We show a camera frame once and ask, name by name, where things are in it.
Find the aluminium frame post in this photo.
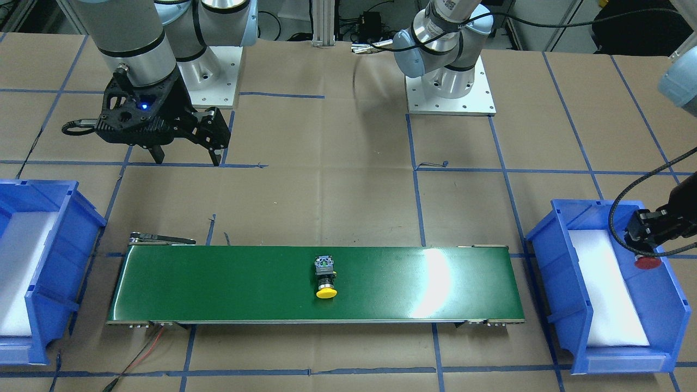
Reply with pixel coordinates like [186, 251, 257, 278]
[309, 0, 338, 47]

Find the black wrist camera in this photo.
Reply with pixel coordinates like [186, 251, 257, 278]
[624, 209, 684, 256]

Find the yellow push button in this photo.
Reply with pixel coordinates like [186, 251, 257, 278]
[314, 255, 338, 299]

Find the white foam pad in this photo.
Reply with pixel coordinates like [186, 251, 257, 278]
[568, 229, 650, 347]
[1, 211, 59, 337]

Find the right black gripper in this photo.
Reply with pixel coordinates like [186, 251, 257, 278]
[95, 70, 231, 167]

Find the blue storage bin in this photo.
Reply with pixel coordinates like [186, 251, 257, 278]
[527, 199, 692, 375]
[1, 179, 106, 365]

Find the red push button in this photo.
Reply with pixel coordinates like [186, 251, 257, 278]
[634, 255, 662, 271]

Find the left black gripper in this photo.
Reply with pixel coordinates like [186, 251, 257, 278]
[669, 172, 696, 239]

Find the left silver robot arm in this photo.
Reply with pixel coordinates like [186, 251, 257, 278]
[389, 1, 695, 245]

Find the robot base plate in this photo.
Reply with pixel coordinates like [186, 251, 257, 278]
[178, 46, 243, 109]
[404, 57, 497, 116]

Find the green conveyor belt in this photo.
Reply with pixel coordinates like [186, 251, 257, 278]
[106, 245, 525, 325]

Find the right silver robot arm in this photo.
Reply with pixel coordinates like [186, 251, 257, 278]
[62, 1, 258, 166]

